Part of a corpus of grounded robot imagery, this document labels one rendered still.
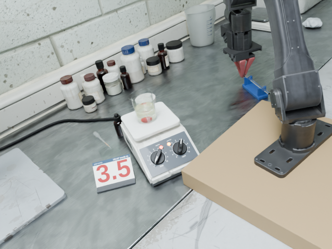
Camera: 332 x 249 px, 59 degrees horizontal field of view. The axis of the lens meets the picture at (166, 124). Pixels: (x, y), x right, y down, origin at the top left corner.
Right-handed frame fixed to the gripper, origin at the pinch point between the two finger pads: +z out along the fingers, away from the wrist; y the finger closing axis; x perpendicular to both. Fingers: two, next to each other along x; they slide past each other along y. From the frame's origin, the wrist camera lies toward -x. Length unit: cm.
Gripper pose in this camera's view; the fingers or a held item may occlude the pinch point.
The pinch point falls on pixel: (242, 74)
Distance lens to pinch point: 100.3
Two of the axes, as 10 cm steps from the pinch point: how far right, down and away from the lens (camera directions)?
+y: -9.5, 2.8, -1.4
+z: 1.6, 8.2, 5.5
